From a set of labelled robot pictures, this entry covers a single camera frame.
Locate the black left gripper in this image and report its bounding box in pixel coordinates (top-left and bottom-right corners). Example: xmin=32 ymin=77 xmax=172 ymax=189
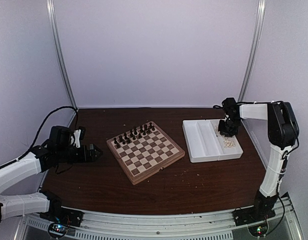
xmin=57 ymin=143 xmax=103 ymax=163

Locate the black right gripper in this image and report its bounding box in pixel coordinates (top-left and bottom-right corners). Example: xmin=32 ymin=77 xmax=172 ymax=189
xmin=219 ymin=117 xmax=241 ymax=137

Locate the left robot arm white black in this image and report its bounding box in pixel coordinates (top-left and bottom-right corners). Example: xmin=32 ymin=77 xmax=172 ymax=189
xmin=0 ymin=144 xmax=103 ymax=222

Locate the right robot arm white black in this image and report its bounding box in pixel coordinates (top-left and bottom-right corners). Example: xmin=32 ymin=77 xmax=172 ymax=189
xmin=218 ymin=97 xmax=299 ymax=226

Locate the pile of white chess pieces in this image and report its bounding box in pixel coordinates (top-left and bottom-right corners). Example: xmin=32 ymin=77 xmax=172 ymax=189
xmin=214 ymin=126 xmax=236 ymax=149

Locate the wooden chess board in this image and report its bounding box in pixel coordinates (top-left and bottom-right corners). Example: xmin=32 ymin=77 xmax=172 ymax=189
xmin=106 ymin=121 xmax=185 ymax=185

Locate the row of dark chess pieces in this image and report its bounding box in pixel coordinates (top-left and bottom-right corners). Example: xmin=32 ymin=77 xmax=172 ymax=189
xmin=112 ymin=122 xmax=156 ymax=149

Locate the left controller board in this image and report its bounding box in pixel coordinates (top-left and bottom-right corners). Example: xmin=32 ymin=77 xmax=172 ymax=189
xmin=47 ymin=223 xmax=68 ymax=238

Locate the controller board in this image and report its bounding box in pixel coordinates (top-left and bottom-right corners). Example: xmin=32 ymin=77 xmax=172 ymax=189
xmin=248 ymin=224 xmax=268 ymax=238
xmin=47 ymin=223 xmax=68 ymax=238

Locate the right controller board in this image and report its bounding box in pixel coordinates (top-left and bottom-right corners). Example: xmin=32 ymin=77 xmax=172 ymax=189
xmin=248 ymin=224 xmax=268 ymax=238

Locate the white plastic tray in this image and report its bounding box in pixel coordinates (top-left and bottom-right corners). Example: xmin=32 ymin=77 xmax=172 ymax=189
xmin=182 ymin=119 xmax=243 ymax=164

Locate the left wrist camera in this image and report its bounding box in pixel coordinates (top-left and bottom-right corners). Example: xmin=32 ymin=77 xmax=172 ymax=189
xmin=70 ymin=126 xmax=86 ymax=148

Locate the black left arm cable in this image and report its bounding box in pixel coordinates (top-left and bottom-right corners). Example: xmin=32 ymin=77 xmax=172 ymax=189
xmin=15 ymin=106 xmax=78 ymax=162

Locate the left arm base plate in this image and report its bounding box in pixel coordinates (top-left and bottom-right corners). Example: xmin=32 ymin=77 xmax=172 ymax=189
xmin=39 ymin=207 xmax=84 ymax=227

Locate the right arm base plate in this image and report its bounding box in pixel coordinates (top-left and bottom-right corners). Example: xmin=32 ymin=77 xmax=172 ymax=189
xmin=232 ymin=206 xmax=276 ymax=226

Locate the front aluminium rail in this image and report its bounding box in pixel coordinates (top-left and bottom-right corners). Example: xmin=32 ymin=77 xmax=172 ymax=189
xmin=15 ymin=192 xmax=307 ymax=240

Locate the right aluminium frame post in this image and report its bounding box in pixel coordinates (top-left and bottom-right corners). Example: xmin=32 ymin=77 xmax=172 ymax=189
xmin=238 ymin=0 xmax=266 ymax=102

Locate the aluminium frame post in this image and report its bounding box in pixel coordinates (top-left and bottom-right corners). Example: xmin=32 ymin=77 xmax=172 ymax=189
xmin=46 ymin=0 xmax=77 ymax=108
xmin=238 ymin=0 xmax=266 ymax=102

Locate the left aluminium frame post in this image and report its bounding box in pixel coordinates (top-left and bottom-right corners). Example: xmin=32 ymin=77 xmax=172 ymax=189
xmin=46 ymin=0 xmax=77 ymax=108

